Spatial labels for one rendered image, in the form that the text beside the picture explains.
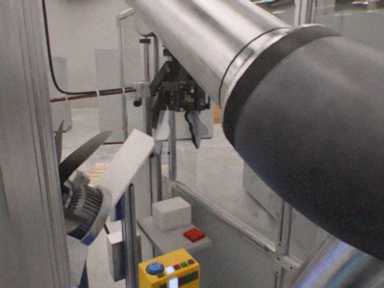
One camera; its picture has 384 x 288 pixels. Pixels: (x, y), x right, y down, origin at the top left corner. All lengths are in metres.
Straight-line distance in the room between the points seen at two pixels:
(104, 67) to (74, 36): 6.94
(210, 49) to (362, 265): 0.23
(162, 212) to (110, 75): 5.21
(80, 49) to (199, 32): 13.01
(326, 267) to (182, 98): 0.36
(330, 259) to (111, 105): 6.27
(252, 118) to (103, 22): 13.10
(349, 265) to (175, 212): 1.20
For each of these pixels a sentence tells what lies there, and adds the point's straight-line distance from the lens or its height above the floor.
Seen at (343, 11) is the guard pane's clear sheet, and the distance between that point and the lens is 0.90.
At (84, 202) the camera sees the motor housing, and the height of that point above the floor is 1.16.
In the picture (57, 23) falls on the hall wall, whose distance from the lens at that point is 13.43.
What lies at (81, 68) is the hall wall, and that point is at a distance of 13.19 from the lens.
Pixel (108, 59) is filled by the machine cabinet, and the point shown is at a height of 1.84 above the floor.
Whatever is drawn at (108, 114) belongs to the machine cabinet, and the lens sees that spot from 6.51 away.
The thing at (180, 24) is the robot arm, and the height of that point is 1.68.
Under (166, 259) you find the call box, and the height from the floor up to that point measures 1.07.
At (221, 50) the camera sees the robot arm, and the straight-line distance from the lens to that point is 0.20.
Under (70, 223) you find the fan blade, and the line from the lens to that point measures 0.94.
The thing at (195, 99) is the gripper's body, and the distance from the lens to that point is 0.55.
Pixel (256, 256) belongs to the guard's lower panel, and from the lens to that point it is 1.26.
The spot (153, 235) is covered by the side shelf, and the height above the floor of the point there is 0.86.
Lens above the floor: 1.64
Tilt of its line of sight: 14 degrees down
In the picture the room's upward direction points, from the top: straight up
